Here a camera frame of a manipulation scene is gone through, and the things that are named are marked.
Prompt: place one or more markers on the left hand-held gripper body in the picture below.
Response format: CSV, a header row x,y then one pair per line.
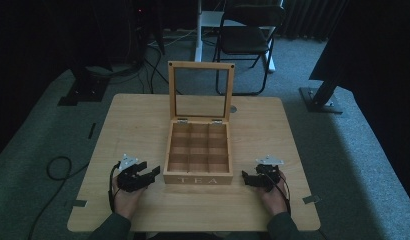
x,y
130,176

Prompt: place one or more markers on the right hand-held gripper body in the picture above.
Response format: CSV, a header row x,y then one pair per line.
x,y
268,173

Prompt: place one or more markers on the wooden tea box with lid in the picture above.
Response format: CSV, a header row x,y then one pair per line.
x,y
199,153

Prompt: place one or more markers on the person's left hand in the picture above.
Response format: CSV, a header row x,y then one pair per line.
x,y
127,200

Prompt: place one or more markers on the person's right hand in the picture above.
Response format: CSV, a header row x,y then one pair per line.
x,y
275,200

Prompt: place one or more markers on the grey tape piece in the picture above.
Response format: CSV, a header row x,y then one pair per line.
x,y
311,199

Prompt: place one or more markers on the black strip on floor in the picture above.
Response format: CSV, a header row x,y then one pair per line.
x,y
91,130

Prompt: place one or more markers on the round metal table grommet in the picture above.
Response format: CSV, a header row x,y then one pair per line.
x,y
233,109

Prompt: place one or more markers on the black stand with metal base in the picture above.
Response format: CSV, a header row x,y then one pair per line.
x,y
323,96

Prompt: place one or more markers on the black stand base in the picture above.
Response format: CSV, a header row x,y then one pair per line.
x,y
83,90

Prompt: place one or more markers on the black folding chair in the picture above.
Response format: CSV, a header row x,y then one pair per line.
x,y
245,38

